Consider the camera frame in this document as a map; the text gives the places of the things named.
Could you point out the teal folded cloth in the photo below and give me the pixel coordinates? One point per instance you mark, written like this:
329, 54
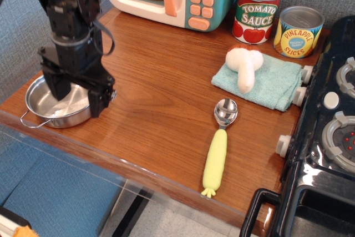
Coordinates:
275, 83

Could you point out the small stainless steel pot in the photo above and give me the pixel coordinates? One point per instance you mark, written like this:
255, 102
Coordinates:
72, 110

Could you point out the spoon with yellow-green handle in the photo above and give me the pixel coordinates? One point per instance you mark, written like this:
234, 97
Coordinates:
225, 113

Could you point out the plush white mushroom toy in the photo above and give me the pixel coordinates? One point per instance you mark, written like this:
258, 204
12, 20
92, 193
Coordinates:
245, 60

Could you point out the orange fuzzy object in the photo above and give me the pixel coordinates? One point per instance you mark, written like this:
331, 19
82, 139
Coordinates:
24, 231

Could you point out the pineapple slices can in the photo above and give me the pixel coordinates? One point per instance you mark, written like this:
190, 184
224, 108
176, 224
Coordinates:
298, 31

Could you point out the black table leg base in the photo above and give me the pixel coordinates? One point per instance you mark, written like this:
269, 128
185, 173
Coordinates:
133, 213

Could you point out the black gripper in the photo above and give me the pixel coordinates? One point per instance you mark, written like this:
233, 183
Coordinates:
78, 61

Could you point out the tomato sauce can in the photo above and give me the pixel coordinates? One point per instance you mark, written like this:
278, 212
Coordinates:
254, 20

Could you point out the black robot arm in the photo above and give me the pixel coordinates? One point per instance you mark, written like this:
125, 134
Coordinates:
74, 19

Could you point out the black toy stove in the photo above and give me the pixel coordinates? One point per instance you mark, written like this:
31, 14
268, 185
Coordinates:
317, 181

